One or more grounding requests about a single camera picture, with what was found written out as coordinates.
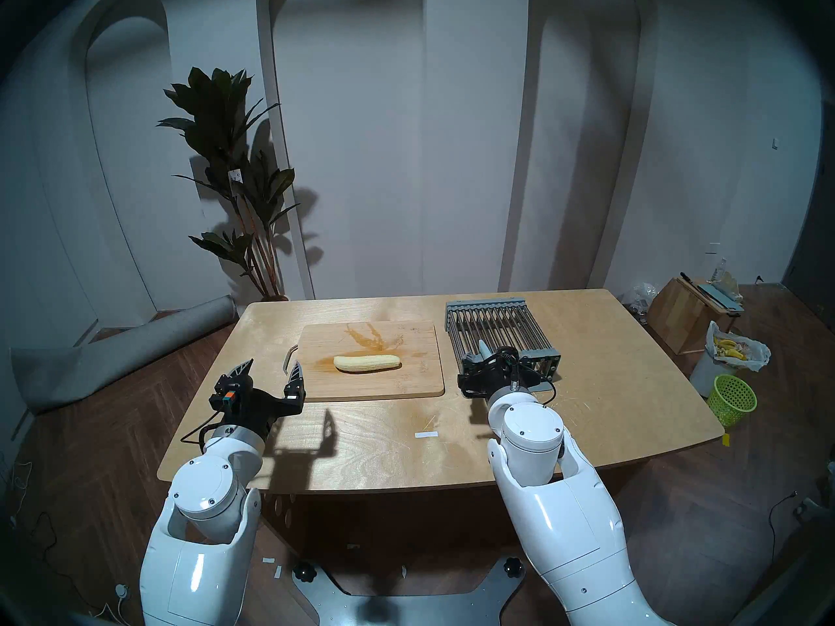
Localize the peeled pale banana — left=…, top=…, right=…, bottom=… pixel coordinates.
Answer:
left=333, top=354, right=402, bottom=373

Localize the wooden cutting board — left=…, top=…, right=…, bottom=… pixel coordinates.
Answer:
left=282, top=321, right=446, bottom=402

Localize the tall potted green plant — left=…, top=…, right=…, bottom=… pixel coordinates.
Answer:
left=157, top=67, right=301, bottom=303

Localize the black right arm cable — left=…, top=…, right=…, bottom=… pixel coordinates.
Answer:
left=515, top=364, right=557, bottom=405

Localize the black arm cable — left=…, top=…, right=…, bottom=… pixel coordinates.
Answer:
left=181, top=415, right=226, bottom=446
left=515, top=364, right=557, bottom=405

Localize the grey slotted knife rack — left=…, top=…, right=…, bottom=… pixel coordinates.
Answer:
left=445, top=297, right=562, bottom=392

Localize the white bag of banana peels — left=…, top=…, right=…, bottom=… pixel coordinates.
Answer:
left=705, top=321, right=772, bottom=372

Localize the clear plastic bottle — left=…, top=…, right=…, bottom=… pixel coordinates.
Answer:
left=711, top=258, right=741, bottom=299

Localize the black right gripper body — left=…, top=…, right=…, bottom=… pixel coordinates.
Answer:
left=457, top=361, right=523, bottom=401

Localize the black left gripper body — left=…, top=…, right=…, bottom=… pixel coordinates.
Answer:
left=219, top=385, right=306, bottom=441

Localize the clear plastic bag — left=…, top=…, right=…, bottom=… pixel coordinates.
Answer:
left=623, top=282, right=660, bottom=322

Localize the grey metal robot base plate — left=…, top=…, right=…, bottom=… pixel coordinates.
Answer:
left=292, top=556, right=526, bottom=626

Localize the grey blue flat board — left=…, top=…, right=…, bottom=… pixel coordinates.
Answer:
left=695, top=280, right=744, bottom=312

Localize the thin floor cable bundle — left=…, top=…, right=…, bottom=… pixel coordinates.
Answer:
left=0, top=455, right=66, bottom=580

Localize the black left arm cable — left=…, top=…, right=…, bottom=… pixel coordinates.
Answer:
left=181, top=415, right=226, bottom=446

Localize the cardboard box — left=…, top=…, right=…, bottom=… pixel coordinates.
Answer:
left=646, top=278, right=741, bottom=355

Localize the green mesh basket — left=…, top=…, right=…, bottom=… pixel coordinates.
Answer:
left=706, top=374, right=758, bottom=428

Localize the black floor cable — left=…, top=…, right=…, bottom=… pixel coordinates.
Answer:
left=768, top=491, right=800, bottom=567

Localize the rolled grey mat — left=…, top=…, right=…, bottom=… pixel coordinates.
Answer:
left=10, top=295, right=237, bottom=415

